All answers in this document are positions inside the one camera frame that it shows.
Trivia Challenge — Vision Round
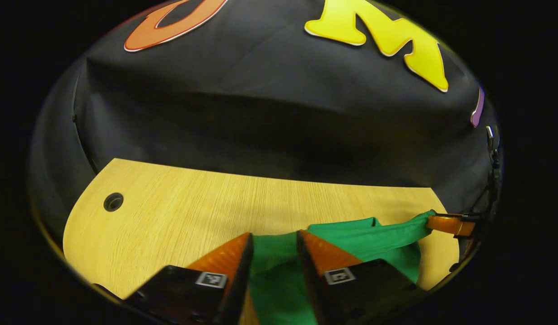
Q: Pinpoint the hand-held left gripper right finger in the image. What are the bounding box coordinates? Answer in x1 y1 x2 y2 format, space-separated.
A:
296 229 426 325

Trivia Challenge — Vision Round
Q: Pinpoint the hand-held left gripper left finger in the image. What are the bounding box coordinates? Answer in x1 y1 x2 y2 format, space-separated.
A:
123 232 255 325

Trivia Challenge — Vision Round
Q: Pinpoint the green T-shirt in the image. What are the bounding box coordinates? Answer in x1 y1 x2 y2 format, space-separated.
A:
248 210 437 325

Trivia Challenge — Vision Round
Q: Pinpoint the black table cable grommet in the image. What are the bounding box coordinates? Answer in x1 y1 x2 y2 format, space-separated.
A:
103 192 125 213

